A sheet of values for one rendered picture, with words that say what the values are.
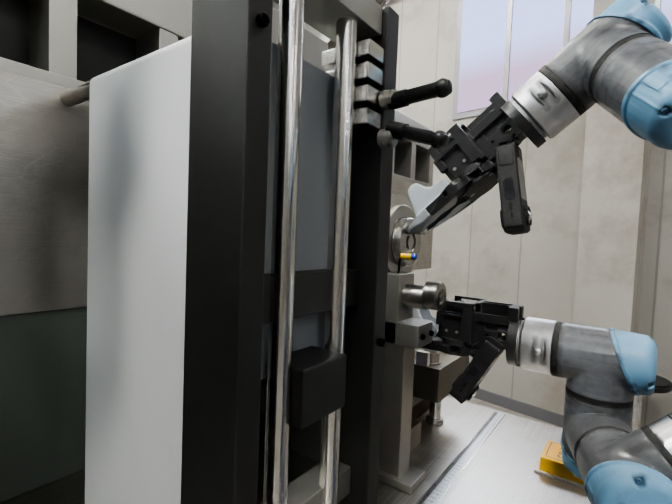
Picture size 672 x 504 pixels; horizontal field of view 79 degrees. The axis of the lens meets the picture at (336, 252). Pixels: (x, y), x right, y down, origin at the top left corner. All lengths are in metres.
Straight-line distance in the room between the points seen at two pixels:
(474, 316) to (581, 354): 0.14
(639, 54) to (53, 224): 0.70
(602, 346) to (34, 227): 0.74
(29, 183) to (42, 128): 0.07
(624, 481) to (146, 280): 0.50
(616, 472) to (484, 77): 3.32
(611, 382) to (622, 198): 2.35
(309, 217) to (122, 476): 0.38
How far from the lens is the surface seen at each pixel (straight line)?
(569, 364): 0.62
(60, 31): 0.72
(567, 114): 0.57
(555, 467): 0.78
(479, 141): 0.59
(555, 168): 3.26
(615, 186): 2.93
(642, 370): 0.62
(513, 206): 0.55
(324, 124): 0.33
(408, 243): 0.63
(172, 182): 0.42
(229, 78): 0.24
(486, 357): 0.66
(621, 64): 0.52
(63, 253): 0.67
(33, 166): 0.66
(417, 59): 4.10
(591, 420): 0.62
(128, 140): 0.50
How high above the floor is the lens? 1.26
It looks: 3 degrees down
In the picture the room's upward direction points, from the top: 2 degrees clockwise
